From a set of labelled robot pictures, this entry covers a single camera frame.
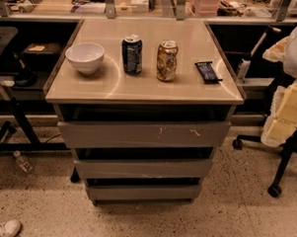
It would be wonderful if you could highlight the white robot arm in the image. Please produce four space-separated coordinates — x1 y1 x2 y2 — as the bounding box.
261 27 297 147

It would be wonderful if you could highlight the blue soda can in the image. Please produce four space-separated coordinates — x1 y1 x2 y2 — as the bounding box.
121 34 143 74

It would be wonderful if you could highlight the plastic water bottle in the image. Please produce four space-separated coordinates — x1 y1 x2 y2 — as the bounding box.
13 150 34 173

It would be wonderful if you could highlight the black office chair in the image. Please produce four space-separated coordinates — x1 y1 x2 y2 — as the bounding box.
232 130 297 198

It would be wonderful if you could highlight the dark blue snack bar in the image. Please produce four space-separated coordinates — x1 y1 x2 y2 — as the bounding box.
195 61 221 84

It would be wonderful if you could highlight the black box under desk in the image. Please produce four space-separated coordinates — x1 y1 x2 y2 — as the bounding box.
22 42 62 69

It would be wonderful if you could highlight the white sneaker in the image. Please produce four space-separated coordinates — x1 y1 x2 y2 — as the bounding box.
0 219 22 237

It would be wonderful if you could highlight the grey bottom drawer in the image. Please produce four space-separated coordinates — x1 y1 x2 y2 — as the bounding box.
86 185 201 201

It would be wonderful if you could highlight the gold soda can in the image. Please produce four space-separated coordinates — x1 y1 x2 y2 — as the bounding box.
156 40 179 82

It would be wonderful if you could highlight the grey drawer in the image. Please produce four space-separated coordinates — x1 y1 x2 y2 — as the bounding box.
86 185 201 201
74 159 213 179
58 121 230 148

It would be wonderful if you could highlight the grey middle drawer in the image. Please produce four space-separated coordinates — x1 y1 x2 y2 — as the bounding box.
74 159 213 179

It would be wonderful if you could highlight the grey drawer cabinet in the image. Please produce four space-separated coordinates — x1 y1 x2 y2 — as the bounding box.
37 12 251 213

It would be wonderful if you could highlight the black desk frame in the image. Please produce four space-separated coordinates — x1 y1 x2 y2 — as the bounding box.
0 26 74 180

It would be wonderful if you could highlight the white bowl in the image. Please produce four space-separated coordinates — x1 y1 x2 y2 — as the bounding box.
65 42 105 74

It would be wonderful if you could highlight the grey top drawer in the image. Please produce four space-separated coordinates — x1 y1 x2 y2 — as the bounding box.
58 121 230 148

